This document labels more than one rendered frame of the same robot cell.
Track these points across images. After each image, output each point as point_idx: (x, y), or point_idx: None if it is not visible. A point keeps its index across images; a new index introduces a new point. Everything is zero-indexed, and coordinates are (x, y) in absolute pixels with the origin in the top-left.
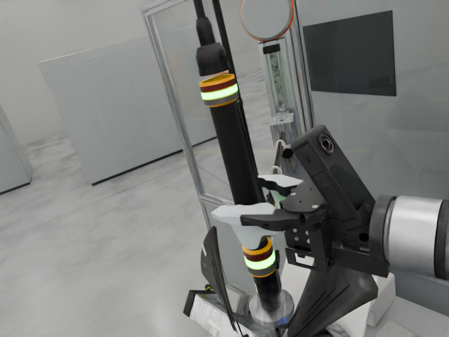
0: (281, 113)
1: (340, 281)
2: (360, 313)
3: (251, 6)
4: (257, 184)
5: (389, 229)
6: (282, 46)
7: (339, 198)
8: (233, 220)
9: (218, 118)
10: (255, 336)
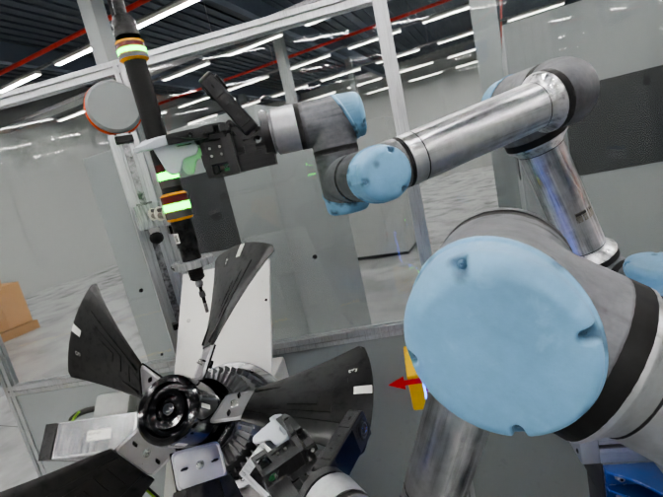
0: (143, 203)
1: (243, 264)
2: (264, 343)
3: (98, 98)
4: None
5: (270, 115)
6: (135, 138)
7: (237, 108)
8: (159, 142)
9: (134, 68)
10: None
